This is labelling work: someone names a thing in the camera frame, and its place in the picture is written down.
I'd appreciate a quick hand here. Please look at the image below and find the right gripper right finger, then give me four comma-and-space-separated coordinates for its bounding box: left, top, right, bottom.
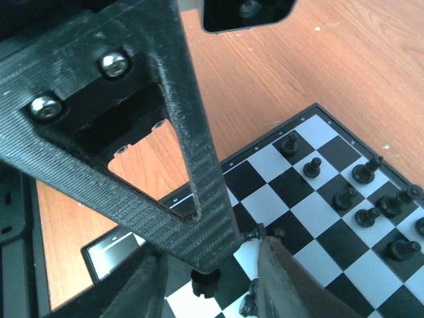
256, 237, 359, 317

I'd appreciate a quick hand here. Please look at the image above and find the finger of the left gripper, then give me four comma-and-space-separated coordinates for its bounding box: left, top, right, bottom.
1, 1, 240, 273

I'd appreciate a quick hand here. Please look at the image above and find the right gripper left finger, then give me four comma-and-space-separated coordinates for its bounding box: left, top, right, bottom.
56, 251, 166, 317

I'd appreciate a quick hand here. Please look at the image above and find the black pawn second row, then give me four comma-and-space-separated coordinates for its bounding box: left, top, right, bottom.
333, 187, 358, 211

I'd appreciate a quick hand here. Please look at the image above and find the black piece new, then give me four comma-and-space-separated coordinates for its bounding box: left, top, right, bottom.
376, 185, 423, 219

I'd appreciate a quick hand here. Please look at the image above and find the black piece back row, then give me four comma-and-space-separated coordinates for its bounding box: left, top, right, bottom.
351, 156, 384, 184

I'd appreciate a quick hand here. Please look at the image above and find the black chess pieces cluster centre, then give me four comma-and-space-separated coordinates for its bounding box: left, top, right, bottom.
235, 223, 286, 317

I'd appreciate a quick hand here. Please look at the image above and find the black and silver chessboard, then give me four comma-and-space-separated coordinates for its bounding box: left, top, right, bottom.
81, 103, 424, 318

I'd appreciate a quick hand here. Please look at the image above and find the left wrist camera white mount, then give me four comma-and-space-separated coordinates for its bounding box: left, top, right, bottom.
201, 0, 297, 33

